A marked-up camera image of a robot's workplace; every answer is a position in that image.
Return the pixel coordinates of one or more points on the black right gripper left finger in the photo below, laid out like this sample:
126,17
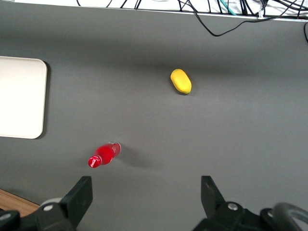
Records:
79,199

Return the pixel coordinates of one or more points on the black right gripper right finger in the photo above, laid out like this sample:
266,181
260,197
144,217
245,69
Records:
210,195

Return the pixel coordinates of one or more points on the cream plastic tray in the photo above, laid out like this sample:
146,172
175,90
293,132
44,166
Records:
21,96

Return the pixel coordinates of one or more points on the red drink bottle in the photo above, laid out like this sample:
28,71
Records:
106,154

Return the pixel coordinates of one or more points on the yellow toy mango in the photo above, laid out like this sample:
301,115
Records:
181,81

